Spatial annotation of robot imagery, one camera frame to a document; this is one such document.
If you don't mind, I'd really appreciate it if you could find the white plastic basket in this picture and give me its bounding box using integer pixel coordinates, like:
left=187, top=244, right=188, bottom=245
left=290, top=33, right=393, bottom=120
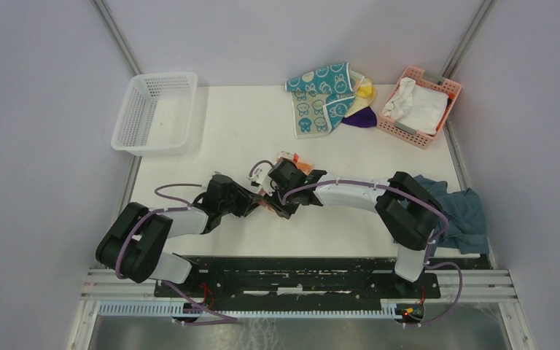
left=111, top=71, right=198, bottom=157

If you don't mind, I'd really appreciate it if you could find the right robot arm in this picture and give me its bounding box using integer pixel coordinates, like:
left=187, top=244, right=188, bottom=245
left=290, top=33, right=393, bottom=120
left=249, top=157, right=449, bottom=298

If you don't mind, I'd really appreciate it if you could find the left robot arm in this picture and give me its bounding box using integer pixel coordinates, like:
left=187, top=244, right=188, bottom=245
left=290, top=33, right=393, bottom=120
left=95, top=174, right=263, bottom=297

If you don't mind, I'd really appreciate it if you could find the teal bunny pattern towel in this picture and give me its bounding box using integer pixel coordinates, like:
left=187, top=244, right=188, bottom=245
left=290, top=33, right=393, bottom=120
left=285, top=62, right=364, bottom=139

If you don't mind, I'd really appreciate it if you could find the purple cloth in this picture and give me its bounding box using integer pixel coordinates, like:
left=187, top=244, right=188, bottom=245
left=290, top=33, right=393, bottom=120
left=341, top=106, right=378, bottom=128

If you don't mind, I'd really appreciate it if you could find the yellow cloth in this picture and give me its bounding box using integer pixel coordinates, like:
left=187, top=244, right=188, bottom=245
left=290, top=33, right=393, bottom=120
left=346, top=77, right=377, bottom=117

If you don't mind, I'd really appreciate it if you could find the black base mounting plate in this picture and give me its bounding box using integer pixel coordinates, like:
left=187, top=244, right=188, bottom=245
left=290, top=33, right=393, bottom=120
left=154, top=256, right=458, bottom=312

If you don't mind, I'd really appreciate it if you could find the pink plastic basket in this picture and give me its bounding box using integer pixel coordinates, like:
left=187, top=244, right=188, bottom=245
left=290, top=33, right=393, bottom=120
left=376, top=66, right=462, bottom=149

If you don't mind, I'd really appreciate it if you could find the white cloth in basket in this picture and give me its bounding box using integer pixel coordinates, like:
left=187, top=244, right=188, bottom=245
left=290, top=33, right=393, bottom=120
left=382, top=77, right=448, bottom=135

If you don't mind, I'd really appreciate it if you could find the dark teal cloth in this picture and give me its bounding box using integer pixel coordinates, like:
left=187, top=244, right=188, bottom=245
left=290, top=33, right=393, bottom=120
left=389, top=171, right=489, bottom=254

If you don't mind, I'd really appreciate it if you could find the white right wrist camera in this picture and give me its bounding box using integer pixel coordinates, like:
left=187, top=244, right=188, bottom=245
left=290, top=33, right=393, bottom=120
left=248, top=168, right=275, bottom=193

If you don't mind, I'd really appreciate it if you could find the white toothed cable rail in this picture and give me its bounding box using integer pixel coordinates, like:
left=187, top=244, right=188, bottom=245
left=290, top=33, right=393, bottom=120
left=98, top=300, right=401, bottom=321

